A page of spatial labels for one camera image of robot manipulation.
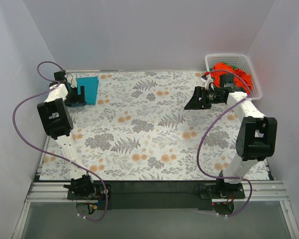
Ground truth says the teal t shirt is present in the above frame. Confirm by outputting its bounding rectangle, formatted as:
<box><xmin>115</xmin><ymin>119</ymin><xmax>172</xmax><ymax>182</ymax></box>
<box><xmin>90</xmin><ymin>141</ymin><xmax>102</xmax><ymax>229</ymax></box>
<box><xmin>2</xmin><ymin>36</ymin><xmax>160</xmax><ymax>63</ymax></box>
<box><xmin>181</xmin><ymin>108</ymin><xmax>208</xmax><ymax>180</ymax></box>
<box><xmin>77</xmin><ymin>76</ymin><xmax>99</xmax><ymax>105</ymax></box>

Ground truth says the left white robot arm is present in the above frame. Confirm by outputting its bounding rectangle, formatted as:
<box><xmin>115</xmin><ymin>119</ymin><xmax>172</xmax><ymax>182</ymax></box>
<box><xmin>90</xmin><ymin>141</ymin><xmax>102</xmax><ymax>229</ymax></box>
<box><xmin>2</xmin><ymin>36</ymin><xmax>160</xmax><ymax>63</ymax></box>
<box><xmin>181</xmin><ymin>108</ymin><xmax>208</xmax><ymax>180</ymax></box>
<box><xmin>37</xmin><ymin>71</ymin><xmax>96</xmax><ymax>199</ymax></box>

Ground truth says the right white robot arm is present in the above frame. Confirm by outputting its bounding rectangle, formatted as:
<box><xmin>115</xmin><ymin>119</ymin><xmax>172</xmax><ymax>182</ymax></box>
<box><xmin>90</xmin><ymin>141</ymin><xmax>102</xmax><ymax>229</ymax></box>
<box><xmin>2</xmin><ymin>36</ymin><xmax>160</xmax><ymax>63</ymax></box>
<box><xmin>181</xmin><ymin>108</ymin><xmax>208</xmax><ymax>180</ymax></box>
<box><xmin>184</xmin><ymin>73</ymin><xmax>278</xmax><ymax>200</ymax></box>

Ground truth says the orange t shirt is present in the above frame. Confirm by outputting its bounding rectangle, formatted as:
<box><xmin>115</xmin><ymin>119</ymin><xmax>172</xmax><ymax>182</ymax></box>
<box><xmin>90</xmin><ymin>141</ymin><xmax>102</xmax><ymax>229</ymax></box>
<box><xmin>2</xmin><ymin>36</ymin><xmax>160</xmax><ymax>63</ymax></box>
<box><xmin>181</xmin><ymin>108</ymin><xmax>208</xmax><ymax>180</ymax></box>
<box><xmin>209</xmin><ymin>62</ymin><xmax>252</xmax><ymax>95</ymax></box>

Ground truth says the white plastic basket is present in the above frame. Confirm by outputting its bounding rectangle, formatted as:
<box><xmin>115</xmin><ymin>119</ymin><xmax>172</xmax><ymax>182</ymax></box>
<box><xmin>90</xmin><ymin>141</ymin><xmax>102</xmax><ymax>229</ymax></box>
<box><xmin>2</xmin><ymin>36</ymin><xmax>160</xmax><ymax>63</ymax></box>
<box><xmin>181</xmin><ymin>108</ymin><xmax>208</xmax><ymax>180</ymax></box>
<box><xmin>205</xmin><ymin>53</ymin><xmax>262</xmax><ymax>100</ymax></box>

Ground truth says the floral table mat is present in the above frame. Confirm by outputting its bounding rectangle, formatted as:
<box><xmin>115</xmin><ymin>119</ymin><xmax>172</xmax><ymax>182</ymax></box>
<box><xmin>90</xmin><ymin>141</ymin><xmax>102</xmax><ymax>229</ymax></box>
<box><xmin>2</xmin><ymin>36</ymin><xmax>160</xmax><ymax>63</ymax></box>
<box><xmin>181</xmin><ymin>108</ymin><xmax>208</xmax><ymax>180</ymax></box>
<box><xmin>38</xmin><ymin>71</ymin><xmax>275</xmax><ymax>181</ymax></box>

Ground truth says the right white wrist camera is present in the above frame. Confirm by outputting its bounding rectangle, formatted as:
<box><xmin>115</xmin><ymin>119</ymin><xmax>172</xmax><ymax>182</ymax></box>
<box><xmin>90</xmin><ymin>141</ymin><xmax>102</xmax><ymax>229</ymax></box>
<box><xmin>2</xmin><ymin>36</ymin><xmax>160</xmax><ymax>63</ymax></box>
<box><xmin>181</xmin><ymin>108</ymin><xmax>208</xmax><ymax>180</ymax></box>
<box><xmin>200</xmin><ymin>74</ymin><xmax>214</xmax><ymax>90</ymax></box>

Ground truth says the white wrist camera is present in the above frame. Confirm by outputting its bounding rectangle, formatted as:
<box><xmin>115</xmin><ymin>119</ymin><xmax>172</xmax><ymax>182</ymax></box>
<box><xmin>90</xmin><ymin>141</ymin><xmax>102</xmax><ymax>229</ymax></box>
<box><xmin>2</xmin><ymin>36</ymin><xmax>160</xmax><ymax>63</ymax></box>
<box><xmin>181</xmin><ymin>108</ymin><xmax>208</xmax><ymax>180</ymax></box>
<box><xmin>200</xmin><ymin>74</ymin><xmax>214</xmax><ymax>90</ymax></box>
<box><xmin>65</xmin><ymin>73</ymin><xmax>77</xmax><ymax>88</ymax></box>

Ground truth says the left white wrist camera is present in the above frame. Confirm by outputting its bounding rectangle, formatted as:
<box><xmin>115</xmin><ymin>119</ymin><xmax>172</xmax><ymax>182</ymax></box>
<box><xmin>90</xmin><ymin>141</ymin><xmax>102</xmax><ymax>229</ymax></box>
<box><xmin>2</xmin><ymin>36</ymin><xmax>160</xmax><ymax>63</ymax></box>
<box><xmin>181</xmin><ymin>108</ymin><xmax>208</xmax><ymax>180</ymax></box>
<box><xmin>65</xmin><ymin>73</ymin><xmax>77</xmax><ymax>88</ymax></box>

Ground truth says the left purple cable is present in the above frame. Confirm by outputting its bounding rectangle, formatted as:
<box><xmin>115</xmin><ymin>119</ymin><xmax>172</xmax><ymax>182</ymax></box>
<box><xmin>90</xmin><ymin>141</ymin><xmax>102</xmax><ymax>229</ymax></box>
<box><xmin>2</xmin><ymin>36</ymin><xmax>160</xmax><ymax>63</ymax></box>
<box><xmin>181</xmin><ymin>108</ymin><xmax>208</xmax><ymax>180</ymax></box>
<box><xmin>12</xmin><ymin>61</ymin><xmax>110</xmax><ymax>222</ymax></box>

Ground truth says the aluminium frame rail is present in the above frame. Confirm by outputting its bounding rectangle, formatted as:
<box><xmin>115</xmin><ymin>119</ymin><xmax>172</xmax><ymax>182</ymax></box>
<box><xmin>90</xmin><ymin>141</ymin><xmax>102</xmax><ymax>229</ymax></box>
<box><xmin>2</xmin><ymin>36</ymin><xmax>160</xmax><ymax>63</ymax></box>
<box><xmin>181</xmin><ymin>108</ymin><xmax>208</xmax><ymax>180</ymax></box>
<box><xmin>13</xmin><ymin>181</ymin><xmax>299</xmax><ymax>239</ymax></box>

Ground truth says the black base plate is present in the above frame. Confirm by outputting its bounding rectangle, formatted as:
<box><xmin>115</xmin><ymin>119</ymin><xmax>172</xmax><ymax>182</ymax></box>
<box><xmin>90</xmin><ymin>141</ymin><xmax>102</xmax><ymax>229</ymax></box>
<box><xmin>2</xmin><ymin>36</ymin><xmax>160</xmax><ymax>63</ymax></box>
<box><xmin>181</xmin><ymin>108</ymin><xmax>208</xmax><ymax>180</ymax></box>
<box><xmin>64</xmin><ymin>180</ymin><xmax>245</xmax><ymax>211</ymax></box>

